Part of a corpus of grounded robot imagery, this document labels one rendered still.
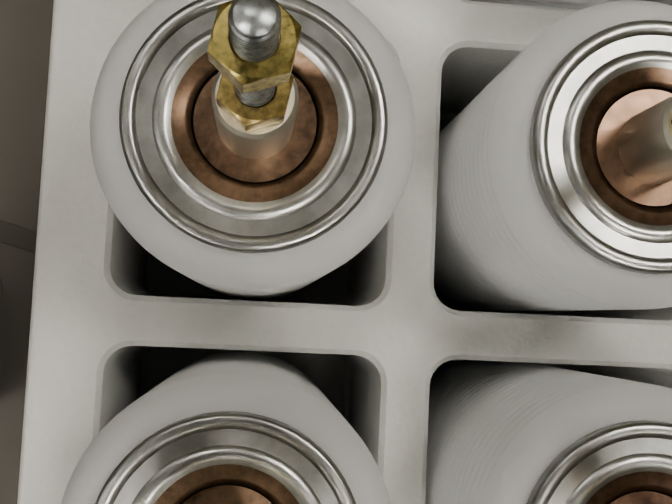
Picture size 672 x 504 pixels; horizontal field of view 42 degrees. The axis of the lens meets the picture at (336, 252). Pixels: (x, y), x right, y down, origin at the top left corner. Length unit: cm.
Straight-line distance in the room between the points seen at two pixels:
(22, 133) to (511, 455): 35
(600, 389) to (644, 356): 8
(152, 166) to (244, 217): 3
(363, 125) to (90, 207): 12
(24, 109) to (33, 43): 4
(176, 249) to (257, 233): 2
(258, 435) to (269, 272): 5
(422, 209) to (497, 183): 6
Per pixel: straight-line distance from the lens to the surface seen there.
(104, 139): 26
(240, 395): 25
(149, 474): 25
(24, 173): 52
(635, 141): 26
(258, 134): 22
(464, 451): 30
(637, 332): 35
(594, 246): 26
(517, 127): 27
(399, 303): 32
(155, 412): 25
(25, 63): 54
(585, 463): 27
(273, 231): 25
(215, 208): 25
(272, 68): 18
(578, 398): 27
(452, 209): 32
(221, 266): 25
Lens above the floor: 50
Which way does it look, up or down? 83 degrees down
